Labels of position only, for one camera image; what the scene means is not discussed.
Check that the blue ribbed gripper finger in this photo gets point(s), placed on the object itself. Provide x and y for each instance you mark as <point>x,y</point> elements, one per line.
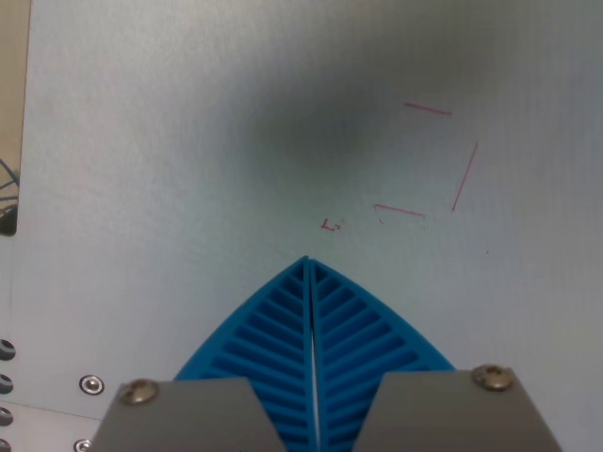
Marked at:
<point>273,325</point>
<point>353,325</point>

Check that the silver round table screw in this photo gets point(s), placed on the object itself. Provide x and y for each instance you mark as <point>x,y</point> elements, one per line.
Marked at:
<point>91,384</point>
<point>83,445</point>

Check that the dark round bolt socket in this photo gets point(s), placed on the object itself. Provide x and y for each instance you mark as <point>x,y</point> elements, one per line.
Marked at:
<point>3,445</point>

